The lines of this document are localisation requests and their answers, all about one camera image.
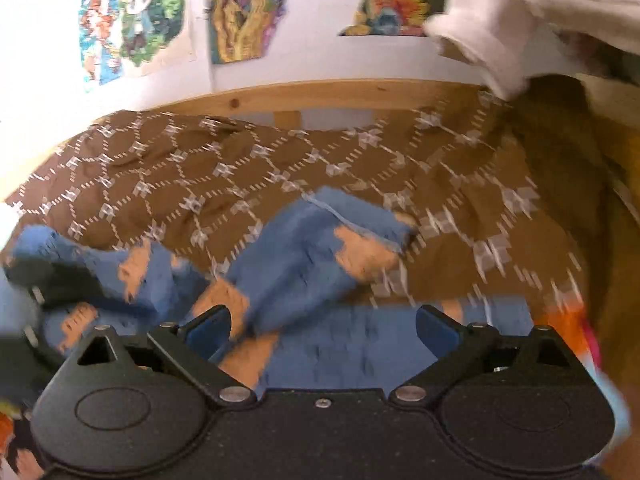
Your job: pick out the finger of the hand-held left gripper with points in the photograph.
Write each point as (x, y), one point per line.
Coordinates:
(60, 282)

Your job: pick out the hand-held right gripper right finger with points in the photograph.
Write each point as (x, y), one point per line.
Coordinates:
(440, 332)

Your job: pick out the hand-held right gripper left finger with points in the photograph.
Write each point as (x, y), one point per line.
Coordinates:
(207, 332)

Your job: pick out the blue pants with orange print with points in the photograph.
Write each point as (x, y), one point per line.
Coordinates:
(300, 260)

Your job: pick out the brown patterned blanket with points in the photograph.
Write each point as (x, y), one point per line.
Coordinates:
(165, 170)

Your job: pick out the orange and light blue sheet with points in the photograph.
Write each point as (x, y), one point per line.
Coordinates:
(612, 410)

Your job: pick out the dark olive cloth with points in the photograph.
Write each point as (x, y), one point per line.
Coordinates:
(560, 135)

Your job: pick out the white cloth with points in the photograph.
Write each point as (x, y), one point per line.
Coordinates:
(490, 10)

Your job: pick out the wooden bed frame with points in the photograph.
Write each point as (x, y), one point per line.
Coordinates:
(250, 102)

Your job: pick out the colourful cartoon wall poster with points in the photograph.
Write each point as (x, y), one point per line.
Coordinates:
(137, 15)

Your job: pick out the yellow swirl wall poster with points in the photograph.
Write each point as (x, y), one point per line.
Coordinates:
(245, 15)

